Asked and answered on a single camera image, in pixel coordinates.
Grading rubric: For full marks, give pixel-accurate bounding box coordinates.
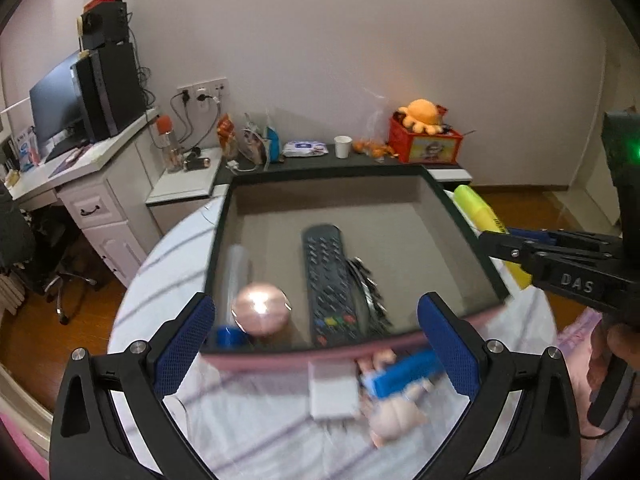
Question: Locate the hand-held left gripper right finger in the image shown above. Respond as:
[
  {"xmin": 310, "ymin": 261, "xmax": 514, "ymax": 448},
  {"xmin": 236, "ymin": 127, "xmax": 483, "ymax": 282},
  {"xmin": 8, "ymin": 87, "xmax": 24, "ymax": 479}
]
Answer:
[{"xmin": 416, "ymin": 291, "xmax": 583, "ymax": 480}]

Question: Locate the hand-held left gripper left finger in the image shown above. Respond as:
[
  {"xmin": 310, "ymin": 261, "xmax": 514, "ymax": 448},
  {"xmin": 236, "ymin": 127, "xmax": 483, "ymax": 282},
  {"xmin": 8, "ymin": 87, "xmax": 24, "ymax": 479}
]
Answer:
[{"xmin": 49, "ymin": 291, "xmax": 217, "ymax": 480}]

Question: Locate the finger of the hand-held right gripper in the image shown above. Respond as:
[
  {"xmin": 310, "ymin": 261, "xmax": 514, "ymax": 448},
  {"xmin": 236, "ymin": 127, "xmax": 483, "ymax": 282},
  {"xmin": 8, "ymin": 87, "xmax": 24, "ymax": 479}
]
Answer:
[
  {"xmin": 477, "ymin": 230, "xmax": 538, "ymax": 267},
  {"xmin": 507, "ymin": 227, "xmax": 623, "ymax": 257}
]

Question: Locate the yellow highlighter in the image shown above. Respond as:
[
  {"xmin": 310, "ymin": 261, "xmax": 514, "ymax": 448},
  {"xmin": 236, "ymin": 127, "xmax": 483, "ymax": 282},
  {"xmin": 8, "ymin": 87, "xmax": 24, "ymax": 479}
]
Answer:
[{"xmin": 452, "ymin": 185, "xmax": 533, "ymax": 291}]

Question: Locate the blue tube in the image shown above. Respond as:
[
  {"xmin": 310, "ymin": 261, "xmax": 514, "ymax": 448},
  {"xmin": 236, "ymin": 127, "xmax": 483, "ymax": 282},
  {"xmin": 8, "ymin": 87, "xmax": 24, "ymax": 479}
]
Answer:
[{"xmin": 357, "ymin": 347, "xmax": 446, "ymax": 401}]

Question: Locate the pink cup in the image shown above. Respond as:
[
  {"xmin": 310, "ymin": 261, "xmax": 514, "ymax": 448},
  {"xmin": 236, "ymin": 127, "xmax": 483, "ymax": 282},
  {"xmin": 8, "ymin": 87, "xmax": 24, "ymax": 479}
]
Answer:
[{"xmin": 231, "ymin": 282, "xmax": 292, "ymax": 336}]

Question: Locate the pink doll figurine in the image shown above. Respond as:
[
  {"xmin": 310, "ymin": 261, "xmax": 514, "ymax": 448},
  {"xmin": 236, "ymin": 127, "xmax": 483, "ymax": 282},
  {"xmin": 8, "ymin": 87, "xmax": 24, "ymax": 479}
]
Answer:
[{"xmin": 357, "ymin": 350, "xmax": 436, "ymax": 448}]

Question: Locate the black hair clips bundle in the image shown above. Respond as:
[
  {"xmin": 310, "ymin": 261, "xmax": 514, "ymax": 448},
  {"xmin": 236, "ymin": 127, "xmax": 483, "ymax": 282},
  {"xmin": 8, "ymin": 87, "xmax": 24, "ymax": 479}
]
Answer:
[{"xmin": 345, "ymin": 256, "xmax": 388, "ymax": 336}]

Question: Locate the small white box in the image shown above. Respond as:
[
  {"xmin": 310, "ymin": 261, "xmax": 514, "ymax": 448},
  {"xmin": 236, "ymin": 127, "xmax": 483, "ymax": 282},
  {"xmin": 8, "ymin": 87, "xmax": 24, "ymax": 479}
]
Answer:
[{"xmin": 307, "ymin": 360, "xmax": 361, "ymax": 421}]

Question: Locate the black remote control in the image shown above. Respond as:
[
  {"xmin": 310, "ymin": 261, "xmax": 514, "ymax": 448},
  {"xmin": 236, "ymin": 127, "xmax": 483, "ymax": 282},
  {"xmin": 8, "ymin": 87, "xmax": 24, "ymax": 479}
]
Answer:
[{"xmin": 301, "ymin": 225, "xmax": 371, "ymax": 348}]

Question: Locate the pink box with dark rim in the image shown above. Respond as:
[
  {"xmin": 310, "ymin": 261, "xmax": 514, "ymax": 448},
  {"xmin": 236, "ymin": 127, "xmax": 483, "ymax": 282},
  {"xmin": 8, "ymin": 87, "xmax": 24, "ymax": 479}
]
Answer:
[{"xmin": 200, "ymin": 165, "xmax": 512, "ymax": 371}]

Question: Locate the person's right hand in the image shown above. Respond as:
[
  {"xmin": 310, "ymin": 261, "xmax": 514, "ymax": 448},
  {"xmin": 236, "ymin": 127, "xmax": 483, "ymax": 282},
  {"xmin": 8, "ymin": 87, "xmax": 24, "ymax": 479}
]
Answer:
[{"xmin": 585, "ymin": 322, "xmax": 640, "ymax": 431}]

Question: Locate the pink printed blanket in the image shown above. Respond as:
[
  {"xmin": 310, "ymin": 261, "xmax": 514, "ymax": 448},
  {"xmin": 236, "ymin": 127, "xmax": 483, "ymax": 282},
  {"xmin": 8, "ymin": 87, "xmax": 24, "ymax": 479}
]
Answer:
[{"xmin": 555, "ymin": 305, "xmax": 621, "ymax": 441}]

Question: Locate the red printed box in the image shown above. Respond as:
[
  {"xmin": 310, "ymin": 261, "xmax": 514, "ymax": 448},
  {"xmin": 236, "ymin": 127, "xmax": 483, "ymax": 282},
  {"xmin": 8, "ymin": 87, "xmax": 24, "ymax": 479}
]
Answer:
[{"xmin": 388, "ymin": 114, "xmax": 465, "ymax": 165}]

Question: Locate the orange octopus plush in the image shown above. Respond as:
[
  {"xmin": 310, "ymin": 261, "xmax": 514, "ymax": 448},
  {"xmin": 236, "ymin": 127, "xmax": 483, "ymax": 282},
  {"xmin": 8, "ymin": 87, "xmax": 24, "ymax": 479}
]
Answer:
[{"xmin": 398, "ymin": 99, "xmax": 445, "ymax": 135}]

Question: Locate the low black and white cabinet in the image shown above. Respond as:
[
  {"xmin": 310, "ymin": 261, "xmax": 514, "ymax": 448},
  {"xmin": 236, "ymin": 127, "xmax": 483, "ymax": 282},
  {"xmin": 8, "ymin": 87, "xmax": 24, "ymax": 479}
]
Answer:
[{"xmin": 145, "ymin": 142, "xmax": 473, "ymax": 236}]

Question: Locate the white desk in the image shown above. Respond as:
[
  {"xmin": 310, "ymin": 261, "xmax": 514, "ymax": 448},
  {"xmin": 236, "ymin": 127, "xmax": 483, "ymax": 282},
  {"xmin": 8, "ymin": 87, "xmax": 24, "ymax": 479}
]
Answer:
[{"xmin": 7, "ymin": 106, "xmax": 166, "ymax": 288}]

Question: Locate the pile of small oranges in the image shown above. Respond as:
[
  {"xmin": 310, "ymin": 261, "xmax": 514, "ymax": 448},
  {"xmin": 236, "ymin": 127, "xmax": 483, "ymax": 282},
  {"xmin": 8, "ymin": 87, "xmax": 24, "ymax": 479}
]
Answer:
[{"xmin": 352, "ymin": 139, "xmax": 396, "ymax": 158}]

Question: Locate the clear plastic bag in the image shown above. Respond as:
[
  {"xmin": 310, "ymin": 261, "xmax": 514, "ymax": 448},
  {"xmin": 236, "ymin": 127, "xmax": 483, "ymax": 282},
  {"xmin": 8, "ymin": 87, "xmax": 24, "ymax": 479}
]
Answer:
[{"xmin": 365, "ymin": 87, "xmax": 396, "ymax": 146}]

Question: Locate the white radiator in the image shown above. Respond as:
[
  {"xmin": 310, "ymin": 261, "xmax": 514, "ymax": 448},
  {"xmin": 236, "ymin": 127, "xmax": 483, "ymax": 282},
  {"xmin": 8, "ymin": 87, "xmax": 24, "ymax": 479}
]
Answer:
[{"xmin": 0, "ymin": 272, "xmax": 26, "ymax": 317}]

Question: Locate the black cylindrical device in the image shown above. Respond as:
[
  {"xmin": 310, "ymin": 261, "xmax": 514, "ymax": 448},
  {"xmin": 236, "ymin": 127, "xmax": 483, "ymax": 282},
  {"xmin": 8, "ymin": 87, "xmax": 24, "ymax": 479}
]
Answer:
[{"xmin": 182, "ymin": 147, "xmax": 213, "ymax": 172}]

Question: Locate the clear bottle with orange cap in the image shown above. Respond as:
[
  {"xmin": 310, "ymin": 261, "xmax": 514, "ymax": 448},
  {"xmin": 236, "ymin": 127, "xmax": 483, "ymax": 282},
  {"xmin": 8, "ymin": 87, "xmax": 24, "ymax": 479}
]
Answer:
[{"xmin": 155, "ymin": 115, "xmax": 183, "ymax": 173}]

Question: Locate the black office chair with jacket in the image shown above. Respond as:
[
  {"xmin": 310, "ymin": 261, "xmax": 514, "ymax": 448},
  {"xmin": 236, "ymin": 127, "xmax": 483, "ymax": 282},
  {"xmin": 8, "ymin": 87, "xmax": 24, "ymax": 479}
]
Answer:
[{"xmin": 0, "ymin": 182, "xmax": 38, "ymax": 271}]

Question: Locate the orange snack bag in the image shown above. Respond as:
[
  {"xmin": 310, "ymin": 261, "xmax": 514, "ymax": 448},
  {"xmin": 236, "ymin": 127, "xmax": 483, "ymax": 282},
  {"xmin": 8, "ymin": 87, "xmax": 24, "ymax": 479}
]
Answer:
[{"xmin": 216, "ymin": 114, "xmax": 238, "ymax": 158}]

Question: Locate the white snack bag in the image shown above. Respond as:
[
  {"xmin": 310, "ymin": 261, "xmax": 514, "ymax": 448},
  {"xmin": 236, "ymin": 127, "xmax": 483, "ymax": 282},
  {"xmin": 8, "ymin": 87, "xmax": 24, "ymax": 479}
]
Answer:
[{"xmin": 242, "ymin": 112, "xmax": 268, "ymax": 166}]

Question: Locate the wet wipes pack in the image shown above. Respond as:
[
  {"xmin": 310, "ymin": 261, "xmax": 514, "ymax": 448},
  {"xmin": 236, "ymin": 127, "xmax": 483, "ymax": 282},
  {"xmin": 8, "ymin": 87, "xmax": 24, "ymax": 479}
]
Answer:
[{"xmin": 282, "ymin": 140, "xmax": 329, "ymax": 157}]

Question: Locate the blue snack bag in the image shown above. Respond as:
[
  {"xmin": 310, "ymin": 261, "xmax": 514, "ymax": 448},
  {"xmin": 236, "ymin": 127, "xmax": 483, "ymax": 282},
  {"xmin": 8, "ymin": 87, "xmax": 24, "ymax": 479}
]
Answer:
[{"xmin": 265, "ymin": 125, "xmax": 282, "ymax": 163}]

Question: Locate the black keyboard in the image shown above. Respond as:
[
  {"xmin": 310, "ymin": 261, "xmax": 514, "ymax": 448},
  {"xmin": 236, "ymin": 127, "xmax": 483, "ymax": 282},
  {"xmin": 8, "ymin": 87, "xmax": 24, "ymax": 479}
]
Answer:
[{"xmin": 44, "ymin": 135, "xmax": 91, "ymax": 163}]

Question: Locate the blue and white box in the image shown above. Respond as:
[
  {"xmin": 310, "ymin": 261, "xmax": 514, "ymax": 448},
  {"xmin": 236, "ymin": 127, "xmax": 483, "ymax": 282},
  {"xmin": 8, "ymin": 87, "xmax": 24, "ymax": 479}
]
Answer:
[{"xmin": 15, "ymin": 127, "xmax": 40, "ymax": 171}]

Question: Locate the black computer tower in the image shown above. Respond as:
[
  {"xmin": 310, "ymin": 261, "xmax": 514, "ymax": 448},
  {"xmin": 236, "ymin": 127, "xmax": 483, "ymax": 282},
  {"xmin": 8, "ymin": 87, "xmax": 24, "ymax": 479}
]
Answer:
[{"xmin": 70, "ymin": 42, "xmax": 147, "ymax": 143}]

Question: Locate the black computer monitor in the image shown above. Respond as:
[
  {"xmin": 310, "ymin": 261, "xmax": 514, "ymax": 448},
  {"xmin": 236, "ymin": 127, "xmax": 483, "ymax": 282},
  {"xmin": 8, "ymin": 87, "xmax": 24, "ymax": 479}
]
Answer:
[{"xmin": 28, "ymin": 50, "xmax": 86, "ymax": 148}]

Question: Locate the black speaker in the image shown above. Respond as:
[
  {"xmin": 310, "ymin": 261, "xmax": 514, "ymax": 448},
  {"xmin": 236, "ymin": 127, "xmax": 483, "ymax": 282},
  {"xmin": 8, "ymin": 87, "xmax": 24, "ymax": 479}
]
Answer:
[{"xmin": 77, "ymin": 1, "xmax": 130, "ymax": 51}]

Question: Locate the black power cable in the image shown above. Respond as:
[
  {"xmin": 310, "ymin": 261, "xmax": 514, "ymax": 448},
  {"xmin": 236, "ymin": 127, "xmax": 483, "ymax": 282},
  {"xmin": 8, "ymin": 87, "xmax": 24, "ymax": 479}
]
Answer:
[{"xmin": 170, "ymin": 91, "xmax": 198, "ymax": 146}]

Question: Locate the white wall outlet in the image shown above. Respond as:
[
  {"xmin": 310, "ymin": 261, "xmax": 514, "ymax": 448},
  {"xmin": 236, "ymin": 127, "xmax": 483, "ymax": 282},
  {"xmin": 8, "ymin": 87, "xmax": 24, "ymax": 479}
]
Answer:
[{"xmin": 176, "ymin": 77, "xmax": 228, "ymax": 103}]

